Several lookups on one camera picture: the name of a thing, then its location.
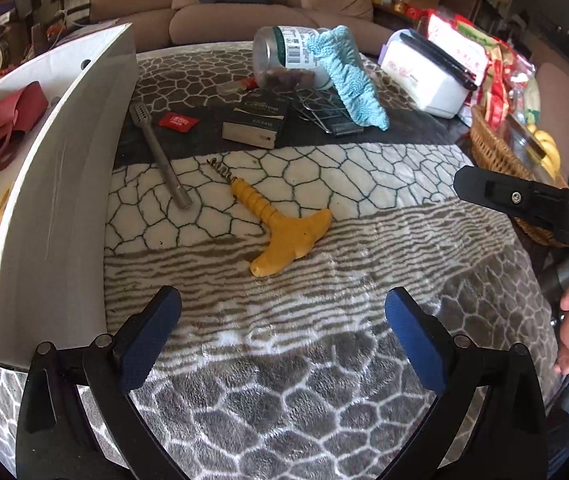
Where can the white cardboard box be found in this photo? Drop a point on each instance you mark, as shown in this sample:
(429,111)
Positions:
(64,185)

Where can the dark wooden cabinet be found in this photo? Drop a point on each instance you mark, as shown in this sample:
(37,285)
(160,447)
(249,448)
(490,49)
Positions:
(474,2)

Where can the red gift box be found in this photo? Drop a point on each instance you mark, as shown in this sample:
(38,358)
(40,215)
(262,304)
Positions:
(414,10)

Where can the clear plastic jar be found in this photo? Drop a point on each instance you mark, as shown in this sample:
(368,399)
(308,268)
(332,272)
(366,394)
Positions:
(279,55)

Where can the small black box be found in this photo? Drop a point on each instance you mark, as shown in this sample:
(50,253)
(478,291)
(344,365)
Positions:
(257,120)

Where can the wicker basket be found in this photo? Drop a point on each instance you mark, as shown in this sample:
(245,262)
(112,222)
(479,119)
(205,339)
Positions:
(494,150)

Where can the brown sofa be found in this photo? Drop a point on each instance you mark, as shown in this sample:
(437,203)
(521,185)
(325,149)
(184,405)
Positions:
(214,25)

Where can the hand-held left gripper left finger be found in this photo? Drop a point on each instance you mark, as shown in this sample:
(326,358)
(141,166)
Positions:
(147,345)

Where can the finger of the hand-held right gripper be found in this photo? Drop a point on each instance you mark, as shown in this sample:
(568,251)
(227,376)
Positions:
(514,195)

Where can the yellow corkscrew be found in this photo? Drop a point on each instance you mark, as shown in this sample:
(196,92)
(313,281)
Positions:
(289,240)

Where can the pile of snack packets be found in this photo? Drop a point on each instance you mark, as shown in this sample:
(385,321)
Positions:
(474,45)

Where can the blue knitted cloth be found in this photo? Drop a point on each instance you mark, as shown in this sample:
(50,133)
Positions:
(354,80)

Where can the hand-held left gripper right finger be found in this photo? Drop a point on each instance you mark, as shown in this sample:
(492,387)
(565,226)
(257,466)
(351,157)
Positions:
(414,345)

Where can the small red wrapped candy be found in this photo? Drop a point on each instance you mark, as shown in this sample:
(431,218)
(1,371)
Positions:
(250,81)

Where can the red sachet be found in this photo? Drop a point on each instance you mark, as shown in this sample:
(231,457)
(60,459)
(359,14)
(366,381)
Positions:
(178,122)

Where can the grey toothbrush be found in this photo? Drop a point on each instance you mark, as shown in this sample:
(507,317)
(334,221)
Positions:
(157,155)

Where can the red pouch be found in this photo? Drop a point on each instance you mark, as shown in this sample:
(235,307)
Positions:
(14,115)

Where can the bunch of bananas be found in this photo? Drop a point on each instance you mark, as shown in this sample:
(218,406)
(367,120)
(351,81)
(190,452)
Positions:
(547,147)

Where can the white tissue box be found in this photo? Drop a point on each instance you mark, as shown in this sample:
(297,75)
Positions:
(424,85)

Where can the dark lid glass jar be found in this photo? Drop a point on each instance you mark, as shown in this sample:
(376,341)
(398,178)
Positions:
(519,137)

